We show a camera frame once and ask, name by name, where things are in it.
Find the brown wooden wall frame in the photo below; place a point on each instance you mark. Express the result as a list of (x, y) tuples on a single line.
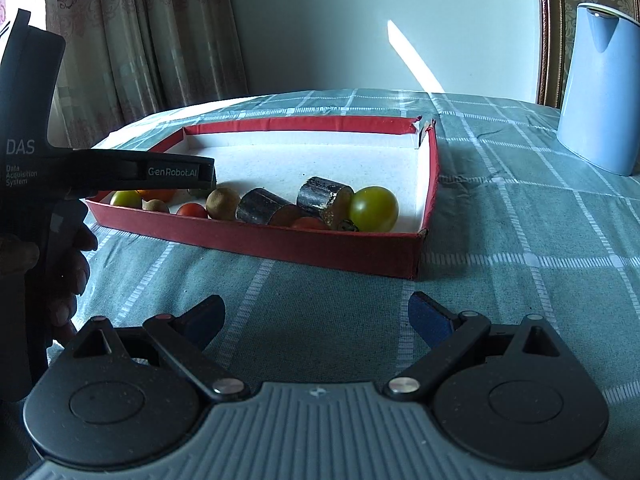
[(547, 30)]

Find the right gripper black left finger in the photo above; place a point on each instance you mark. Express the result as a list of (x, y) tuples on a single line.
[(123, 396)]

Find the red tomato near sugarcane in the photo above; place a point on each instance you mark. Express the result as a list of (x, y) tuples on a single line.
[(309, 223)]

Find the teal checked tablecloth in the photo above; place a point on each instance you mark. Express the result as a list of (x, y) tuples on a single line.
[(520, 226)]

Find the patterned beige curtain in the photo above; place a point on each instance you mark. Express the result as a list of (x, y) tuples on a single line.
[(128, 59)]

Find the green cherry tomato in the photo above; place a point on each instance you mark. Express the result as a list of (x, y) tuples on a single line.
[(374, 209)]

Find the brown round longan fruit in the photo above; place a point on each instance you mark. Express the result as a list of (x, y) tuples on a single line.
[(221, 203)]

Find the orange tangerine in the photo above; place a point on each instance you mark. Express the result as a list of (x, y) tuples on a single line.
[(164, 195)]

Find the small tan longan fruit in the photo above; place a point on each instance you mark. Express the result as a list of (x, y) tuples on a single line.
[(155, 206)]

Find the red cherry tomato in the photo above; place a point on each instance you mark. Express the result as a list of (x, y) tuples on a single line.
[(193, 210)]

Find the person's left hand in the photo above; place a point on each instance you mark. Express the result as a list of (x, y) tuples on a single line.
[(66, 277)]

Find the blue electric kettle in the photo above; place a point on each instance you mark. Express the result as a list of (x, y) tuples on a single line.
[(599, 119)]

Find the dark sugarcane piece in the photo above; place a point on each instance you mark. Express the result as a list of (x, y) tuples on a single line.
[(259, 206), (326, 199)]

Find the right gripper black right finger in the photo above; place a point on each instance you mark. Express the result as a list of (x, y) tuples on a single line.
[(514, 395)]

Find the red white shallow box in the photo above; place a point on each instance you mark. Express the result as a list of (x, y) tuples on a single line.
[(280, 154)]

